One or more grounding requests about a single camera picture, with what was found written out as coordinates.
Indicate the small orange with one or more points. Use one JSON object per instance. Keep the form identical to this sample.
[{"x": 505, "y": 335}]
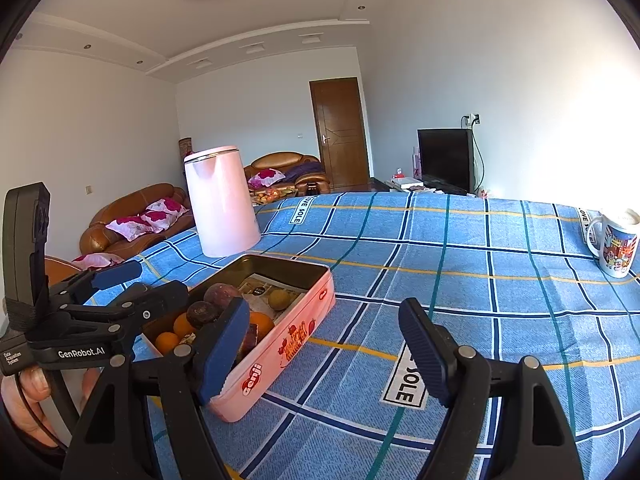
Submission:
[{"x": 167, "y": 343}]

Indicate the brown leather sofa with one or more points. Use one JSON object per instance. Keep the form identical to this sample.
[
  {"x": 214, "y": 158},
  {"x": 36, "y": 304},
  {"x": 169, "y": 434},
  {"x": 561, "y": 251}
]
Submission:
[
  {"x": 280, "y": 159},
  {"x": 125, "y": 205}
]

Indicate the beige snack packet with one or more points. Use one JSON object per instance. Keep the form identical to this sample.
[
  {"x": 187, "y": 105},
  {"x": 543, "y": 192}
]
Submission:
[{"x": 255, "y": 290}]

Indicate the person's left hand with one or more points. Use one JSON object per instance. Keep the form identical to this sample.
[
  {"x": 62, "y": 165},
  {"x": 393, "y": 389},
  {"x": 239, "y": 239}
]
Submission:
[{"x": 32, "y": 382}]

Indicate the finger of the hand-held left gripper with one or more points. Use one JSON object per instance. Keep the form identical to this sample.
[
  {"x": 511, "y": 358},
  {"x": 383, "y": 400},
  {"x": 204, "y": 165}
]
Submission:
[
  {"x": 117, "y": 272},
  {"x": 155, "y": 300}
]

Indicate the brown kiwi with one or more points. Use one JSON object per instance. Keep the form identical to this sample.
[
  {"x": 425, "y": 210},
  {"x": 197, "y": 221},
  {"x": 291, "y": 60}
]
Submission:
[{"x": 279, "y": 300}]

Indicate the brown wooden door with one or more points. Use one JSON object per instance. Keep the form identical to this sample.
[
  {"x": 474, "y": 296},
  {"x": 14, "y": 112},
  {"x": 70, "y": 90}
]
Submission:
[{"x": 340, "y": 130}]

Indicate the white wall socket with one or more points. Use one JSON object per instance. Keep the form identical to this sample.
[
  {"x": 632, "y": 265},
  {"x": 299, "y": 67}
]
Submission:
[{"x": 475, "y": 119}]

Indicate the white box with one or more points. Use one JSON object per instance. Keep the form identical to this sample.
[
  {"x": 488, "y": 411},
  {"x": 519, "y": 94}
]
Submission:
[{"x": 406, "y": 183}]

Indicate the cartoon print mug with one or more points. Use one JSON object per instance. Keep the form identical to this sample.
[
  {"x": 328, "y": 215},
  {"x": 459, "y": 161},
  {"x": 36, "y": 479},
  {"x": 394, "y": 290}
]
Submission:
[{"x": 617, "y": 250}]

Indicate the pink electric kettle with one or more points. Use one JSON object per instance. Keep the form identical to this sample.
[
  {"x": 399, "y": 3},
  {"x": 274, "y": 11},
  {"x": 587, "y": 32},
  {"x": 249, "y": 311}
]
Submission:
[{"x": 222, "y": 205}]

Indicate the orange with green stem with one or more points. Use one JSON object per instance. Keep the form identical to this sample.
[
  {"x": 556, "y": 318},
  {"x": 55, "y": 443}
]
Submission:
[{"x": 182, "y": 325}]

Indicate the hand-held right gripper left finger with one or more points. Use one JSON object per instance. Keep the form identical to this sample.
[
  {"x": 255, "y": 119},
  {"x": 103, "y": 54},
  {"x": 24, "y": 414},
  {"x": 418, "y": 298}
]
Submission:
[{"x": 222, "y": 350}]

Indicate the pink floral pillow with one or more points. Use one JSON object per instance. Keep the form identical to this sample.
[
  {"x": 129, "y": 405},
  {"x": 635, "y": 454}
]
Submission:
[
  {"x": 266, "y": 178},
  {"x": 165, "y": 210},
  {"x": 97, "y": 260},
  {"x": 130, "y": 226}
]

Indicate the blue plaid tablecloth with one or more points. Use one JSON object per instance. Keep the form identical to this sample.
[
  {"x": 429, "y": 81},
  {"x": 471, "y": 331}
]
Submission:
[{"x": 450, "y": 270}]

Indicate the dark wrinkled passion fruit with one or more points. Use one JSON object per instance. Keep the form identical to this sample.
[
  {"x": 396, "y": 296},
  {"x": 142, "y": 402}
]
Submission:
[{"x": 201, "y": 314}]

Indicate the dark corner object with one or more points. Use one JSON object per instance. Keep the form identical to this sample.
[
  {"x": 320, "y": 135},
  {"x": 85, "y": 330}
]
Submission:
[{"x": 185, "y": 147}]

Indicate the purple passion fruit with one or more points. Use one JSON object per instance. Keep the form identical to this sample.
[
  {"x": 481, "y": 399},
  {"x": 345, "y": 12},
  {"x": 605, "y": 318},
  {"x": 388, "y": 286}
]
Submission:
[{"x": 220, "y": 295}]

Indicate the pink tin box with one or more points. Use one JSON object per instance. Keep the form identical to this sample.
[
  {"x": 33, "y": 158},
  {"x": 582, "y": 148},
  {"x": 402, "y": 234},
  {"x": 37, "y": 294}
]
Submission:
[{"x": 295, "y": 340}]

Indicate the large orange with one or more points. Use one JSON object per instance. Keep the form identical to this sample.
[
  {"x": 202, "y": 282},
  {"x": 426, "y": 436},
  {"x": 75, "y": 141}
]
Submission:
[{"x": 262, "y": 322}]

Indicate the purple blanket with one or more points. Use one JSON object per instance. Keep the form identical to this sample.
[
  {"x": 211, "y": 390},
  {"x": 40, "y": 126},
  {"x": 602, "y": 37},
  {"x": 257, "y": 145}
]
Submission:
[{"x": 302, "y": 170}]

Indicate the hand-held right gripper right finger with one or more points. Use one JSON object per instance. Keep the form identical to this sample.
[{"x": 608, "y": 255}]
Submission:
[{"x": 425, "y": 350}]

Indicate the black television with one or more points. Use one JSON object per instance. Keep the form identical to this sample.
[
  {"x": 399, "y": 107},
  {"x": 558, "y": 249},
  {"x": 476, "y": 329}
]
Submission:
[{"x": 445, "y": 160}]

